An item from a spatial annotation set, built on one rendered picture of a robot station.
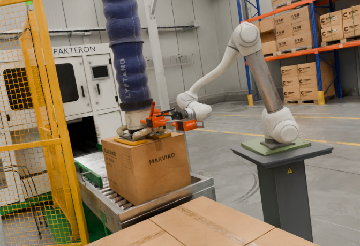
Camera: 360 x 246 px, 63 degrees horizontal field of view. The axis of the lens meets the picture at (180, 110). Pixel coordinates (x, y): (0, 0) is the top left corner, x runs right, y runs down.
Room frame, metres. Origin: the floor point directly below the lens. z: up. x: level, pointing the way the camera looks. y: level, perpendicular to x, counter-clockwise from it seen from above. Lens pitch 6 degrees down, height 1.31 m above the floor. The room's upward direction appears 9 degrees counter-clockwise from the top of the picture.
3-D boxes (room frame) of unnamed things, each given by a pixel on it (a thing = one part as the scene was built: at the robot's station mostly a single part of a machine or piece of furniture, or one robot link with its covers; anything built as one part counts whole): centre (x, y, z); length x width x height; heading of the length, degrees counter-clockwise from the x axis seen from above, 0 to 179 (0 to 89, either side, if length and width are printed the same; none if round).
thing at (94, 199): (2.64, 1.04, 0.50); 2.31 x 0.05 x 0.19; 31
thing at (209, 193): (1.81, 0.15, 0.47); 0.70 x 0.03 x 0.15; 121
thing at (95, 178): (2.97, 1.17, 0.60); 1.60 x 0.10 x 0.09; 31
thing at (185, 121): (1.50, -0.02, 1.08); 0.08 x 0.07 x 0.05; 31
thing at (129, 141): (1.96, 0.37, 0.98); 0.34 x 0.10 x 0.05; 31
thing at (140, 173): (2.12, 0.32, 0.75); 0.60 x 0.40 x 0.40; 32
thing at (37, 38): (3.10, 1.43, 1.05); 1.17 x 0.10 x 2.10; 31
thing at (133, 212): (1.81, 0.15, 0.58); 0.70 x 0.03 x 0.06; 121
